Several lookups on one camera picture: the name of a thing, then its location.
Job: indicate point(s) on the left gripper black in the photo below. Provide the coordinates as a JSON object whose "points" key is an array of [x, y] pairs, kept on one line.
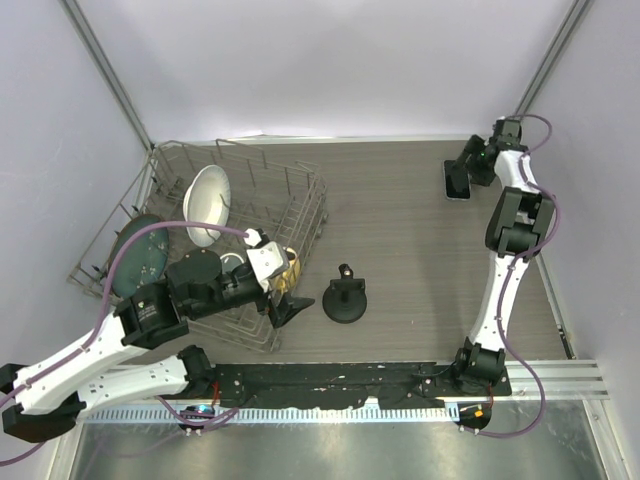
{"points": [[287, 307]]}

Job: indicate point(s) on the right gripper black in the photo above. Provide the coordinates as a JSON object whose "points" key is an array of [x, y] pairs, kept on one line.
{"points": [[480, 177]]}

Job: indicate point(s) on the black smartphone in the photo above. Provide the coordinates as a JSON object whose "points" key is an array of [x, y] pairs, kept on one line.
{"points": [[458, 193]]}

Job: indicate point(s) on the black phone stand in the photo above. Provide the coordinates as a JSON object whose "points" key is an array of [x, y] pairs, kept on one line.
{"points": [[345, 301]]}

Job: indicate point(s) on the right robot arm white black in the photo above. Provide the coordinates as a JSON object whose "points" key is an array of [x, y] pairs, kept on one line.
{"points": [[520, 225]]}

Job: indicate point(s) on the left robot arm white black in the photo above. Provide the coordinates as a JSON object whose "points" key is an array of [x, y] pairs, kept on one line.
{"points": [[53, 394]]}

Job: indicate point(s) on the yellow cup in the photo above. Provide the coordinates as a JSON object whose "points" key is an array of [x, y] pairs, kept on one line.
{"points": [[287, 281]]}

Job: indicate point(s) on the dark grey mug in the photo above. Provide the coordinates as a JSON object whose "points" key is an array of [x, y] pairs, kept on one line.
{"points": [[230, 261]]}

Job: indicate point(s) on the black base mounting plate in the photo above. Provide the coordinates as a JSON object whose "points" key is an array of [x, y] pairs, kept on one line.
{"points": [[338, 386]]}

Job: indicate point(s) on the white plate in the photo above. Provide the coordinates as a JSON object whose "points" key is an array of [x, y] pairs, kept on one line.
{"points": [[208, 198]]}

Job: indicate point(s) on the teal plate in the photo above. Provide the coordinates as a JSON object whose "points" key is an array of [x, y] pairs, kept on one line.
{"points": [[145, 261]]}

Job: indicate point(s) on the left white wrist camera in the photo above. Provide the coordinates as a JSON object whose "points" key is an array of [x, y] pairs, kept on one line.
{"points": [[267, 258]]}

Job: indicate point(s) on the grey wire dish rack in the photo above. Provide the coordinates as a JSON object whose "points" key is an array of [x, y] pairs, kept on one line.
{"points": [[286, 201]]}

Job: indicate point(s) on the white slotted cable duct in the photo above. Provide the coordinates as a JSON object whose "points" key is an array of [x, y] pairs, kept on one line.
{"points": [[369, 413]]}

